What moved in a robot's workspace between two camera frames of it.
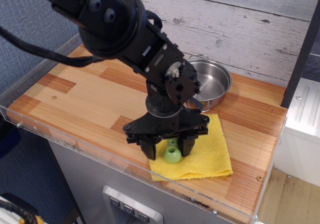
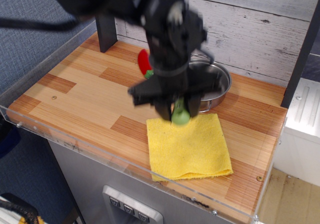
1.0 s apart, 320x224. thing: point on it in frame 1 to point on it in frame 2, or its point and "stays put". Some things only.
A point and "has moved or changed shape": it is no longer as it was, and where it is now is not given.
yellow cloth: x=209 y=157 stays put
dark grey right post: x=305 y=55 stays put
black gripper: x=154 y=126 to x=190 y=86
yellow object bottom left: x=21 y=220 stays put
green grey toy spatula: x=173 y=154 has moved or changed shape
